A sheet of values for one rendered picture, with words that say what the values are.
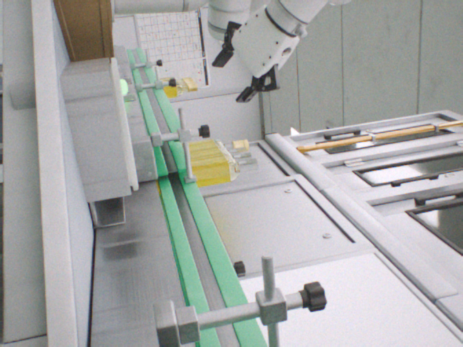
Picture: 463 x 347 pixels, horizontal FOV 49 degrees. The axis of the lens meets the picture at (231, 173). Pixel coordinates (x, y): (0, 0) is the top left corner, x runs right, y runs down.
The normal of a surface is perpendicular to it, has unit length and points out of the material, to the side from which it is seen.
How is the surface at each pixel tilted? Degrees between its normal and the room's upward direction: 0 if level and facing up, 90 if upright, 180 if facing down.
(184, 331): 90
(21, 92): 90
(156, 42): 90
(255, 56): 141
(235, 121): 90
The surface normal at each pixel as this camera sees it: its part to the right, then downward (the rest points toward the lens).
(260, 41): -0.63, 0.13
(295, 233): -0.09, -0.93
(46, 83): 0.05, -0.55
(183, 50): 0.22, 0.34
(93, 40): 0.23, 0.82
